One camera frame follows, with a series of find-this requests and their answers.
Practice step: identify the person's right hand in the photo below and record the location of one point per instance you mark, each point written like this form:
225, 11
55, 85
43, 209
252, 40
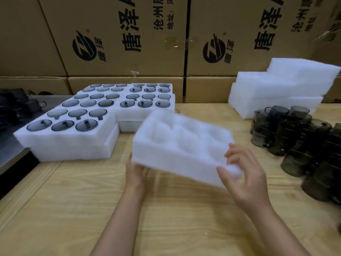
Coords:
253, 186

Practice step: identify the person's left hand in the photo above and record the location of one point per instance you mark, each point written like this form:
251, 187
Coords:
137, 177

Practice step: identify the white grooved foam tray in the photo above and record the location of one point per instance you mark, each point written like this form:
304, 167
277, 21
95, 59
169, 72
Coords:
171, 89
128, 114
66, 138
74, 155
127, 90
118, 109
173, 154
128, 126

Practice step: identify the pile of smoky glass mugs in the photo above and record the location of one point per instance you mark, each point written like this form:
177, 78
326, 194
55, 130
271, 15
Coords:
298, 138

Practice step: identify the stack of white foam trays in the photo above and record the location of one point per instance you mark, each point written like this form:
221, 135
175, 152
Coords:
279, 87

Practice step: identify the dark mugs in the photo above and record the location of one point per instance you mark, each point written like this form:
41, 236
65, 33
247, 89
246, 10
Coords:
16, 109

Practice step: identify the person's left forearm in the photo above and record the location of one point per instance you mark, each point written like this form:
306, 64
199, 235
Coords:
120, 226

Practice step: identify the black round object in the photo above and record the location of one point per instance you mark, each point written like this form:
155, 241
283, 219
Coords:
46, 93

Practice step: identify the stainless steel table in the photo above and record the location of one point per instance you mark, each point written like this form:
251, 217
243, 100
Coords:
9, 149

